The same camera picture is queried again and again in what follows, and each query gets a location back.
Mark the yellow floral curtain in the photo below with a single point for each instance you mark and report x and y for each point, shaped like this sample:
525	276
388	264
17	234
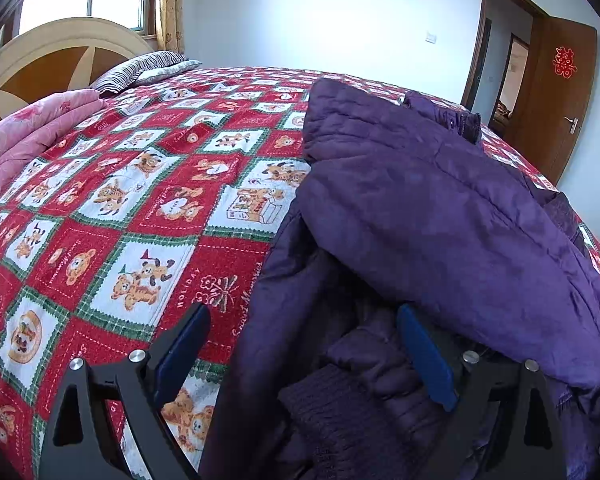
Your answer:
169	25

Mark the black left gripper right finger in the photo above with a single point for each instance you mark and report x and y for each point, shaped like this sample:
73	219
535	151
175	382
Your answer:
491	399

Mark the cream and wood headboard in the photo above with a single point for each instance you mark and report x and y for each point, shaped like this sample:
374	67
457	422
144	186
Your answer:
66	54

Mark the red patchwork bear quilt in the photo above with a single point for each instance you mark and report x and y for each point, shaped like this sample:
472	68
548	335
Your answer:
169	195

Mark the striped grey pillow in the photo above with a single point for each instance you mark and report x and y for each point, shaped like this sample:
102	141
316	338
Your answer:
143	69

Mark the white wall switch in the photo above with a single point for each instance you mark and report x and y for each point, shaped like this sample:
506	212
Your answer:
431	37

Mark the pink folded blanket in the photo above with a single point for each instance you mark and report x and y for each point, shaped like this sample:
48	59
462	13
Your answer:
32	130

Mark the brown wooden door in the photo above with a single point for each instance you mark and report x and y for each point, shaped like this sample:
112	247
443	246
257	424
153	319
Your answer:
538	130

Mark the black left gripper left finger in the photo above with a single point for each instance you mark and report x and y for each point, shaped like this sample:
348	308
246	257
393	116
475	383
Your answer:
79	440

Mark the purple puffer jacket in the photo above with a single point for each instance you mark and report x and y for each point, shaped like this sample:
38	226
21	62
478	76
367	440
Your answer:
396	211

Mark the silver door handle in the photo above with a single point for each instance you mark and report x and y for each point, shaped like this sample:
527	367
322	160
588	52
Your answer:
573	124

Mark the red double happiness sticker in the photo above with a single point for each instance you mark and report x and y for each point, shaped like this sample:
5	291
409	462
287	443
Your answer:
563	62

